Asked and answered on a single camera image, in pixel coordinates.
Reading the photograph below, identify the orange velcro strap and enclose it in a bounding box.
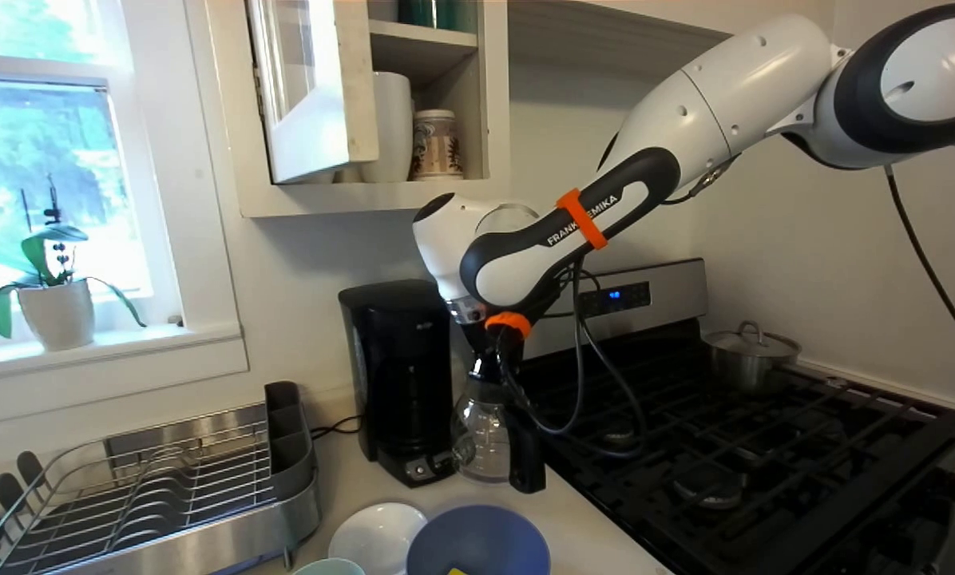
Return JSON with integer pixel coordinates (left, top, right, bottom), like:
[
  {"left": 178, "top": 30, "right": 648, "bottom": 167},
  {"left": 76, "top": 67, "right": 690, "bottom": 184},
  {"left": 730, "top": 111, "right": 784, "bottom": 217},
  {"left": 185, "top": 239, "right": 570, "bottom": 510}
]
[
  {"left": 553, "top": 184, "right": 612, "bottom": 255},
  {"left": 481, "top": 306, "right": 537, "bottom": 342}
]

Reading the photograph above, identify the black gas stove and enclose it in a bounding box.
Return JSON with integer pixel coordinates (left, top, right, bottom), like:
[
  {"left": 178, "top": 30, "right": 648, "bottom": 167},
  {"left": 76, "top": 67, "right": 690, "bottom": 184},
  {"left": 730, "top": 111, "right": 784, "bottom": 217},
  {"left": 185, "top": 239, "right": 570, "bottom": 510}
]
[{"left": 472, "top": 255, "right": 955, "bottom": 575}]

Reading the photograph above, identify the white open wall cabinet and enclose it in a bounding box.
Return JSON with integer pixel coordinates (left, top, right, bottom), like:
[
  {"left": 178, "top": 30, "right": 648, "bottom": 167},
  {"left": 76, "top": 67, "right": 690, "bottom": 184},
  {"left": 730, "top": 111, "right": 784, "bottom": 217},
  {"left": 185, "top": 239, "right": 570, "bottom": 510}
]
[{"left": 183, "top": 0, "right": 513, "bottom": 225}]

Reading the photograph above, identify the white canister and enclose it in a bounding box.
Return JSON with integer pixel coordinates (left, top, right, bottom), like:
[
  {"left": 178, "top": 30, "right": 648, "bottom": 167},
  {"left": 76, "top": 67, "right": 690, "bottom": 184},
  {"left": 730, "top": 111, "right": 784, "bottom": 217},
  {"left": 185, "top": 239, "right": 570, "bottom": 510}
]
[{"left": 365, "top": 67, "right": 418, "bottom": 184}]

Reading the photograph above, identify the glass jar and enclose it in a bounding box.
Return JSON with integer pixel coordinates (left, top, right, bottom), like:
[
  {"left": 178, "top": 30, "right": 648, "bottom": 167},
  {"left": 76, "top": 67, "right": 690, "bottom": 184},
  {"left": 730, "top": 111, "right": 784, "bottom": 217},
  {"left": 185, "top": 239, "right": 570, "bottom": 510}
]
[{"left": 409, "top": 106, "right": 465, "bottom": 183}]

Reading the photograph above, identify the black coffee maker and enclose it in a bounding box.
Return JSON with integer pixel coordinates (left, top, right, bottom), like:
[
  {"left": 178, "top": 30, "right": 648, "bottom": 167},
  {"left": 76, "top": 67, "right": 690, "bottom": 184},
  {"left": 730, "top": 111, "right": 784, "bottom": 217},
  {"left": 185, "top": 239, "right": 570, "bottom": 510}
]
[{"left": 335, "top": 279, "right": 479, "bottom": 492}]

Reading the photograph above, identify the black coffee maker cord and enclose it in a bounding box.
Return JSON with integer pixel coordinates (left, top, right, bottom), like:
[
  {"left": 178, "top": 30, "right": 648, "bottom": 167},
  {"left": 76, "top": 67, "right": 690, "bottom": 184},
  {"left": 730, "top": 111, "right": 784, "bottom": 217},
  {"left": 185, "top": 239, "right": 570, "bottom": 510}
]
[{"left": 306, "top": 416, "right": 365, "bottom": 443}]

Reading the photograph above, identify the steel dish rack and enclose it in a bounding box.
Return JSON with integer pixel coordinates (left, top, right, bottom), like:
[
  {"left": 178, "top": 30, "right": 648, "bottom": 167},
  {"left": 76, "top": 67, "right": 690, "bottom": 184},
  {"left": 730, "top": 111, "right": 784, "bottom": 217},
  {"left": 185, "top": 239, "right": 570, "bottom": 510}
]
[{"left": 0, "top": 381, "right": 322, "bottom": 575}]

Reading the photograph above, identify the steel saucepan with lid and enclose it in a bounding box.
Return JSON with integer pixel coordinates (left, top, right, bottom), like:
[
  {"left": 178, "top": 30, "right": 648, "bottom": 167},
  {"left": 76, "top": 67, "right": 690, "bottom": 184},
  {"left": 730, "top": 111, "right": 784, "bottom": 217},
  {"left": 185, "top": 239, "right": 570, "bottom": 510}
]
[{"left": 704, "top": 318, "right": 801, "bottom": 396}]

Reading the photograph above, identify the white cabinet above stove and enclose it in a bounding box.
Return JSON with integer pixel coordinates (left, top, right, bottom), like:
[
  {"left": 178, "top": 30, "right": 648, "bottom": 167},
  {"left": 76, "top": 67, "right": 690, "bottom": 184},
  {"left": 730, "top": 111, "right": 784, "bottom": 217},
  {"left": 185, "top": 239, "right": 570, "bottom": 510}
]
[{"left": 509, "top": 0, "right": 836, "bottom": 88}]

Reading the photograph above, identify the white bowl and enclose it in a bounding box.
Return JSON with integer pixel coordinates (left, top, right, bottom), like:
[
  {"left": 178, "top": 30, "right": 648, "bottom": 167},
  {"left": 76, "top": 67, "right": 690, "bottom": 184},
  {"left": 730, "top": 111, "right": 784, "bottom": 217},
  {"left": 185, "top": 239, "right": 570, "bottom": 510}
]
[{"left": 325, "top": 501, "right": 431, "bottom": 575}]

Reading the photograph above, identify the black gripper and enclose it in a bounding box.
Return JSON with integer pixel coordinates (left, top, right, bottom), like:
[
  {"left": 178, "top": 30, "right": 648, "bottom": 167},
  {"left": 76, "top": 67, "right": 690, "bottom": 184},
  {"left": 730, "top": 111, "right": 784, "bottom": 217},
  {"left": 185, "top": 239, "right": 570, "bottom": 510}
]
[{"left": 481, "top": 329, "right": 551, "bottom": 496}]

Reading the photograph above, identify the blue bowl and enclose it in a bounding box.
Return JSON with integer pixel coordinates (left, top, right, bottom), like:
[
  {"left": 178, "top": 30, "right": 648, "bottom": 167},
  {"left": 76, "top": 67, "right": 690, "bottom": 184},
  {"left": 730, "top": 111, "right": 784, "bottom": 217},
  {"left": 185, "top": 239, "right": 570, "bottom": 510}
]
[{"left": 404, "top": 501, "right": 553, "bottom": 575}]

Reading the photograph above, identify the clear glass kettle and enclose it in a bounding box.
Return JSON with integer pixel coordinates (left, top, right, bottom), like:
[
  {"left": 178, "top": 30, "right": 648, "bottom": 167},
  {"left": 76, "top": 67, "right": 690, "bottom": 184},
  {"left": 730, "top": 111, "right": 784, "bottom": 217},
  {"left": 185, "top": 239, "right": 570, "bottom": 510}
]
[{"left": 450, "top": 354, "right": 519, "bottom": 481}]

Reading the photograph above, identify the teal cup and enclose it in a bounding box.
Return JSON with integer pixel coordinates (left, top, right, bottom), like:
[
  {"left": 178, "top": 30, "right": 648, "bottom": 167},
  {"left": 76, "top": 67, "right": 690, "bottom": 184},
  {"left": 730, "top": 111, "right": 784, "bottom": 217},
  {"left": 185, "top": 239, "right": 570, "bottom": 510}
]
[{"left": 290, "top": 555, "right": 367, "bottom": 575}]

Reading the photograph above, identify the glass cabinet door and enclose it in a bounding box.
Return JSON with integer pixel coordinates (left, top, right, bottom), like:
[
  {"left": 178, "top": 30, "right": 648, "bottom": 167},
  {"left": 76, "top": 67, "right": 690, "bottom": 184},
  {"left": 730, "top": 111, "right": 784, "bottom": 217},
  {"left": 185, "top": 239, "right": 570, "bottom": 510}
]
[{"left": 243, "top": 0, "right": 384, "bottom": 187}]

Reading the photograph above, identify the white framed window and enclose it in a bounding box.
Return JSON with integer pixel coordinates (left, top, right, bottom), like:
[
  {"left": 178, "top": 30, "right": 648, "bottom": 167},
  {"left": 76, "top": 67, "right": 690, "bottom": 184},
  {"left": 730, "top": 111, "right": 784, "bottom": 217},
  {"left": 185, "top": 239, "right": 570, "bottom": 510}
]
[{"left": 0, "top": 0, "right": 252, "bottom": 432}]

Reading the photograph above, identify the potted plant in white pot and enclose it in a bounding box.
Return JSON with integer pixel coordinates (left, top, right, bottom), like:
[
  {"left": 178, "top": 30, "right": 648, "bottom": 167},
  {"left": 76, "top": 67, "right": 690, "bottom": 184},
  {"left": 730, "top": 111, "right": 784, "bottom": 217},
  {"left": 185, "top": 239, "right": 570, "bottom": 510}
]
[{"left": 0, "top": 180, "right": 151, "bottom": 354}]

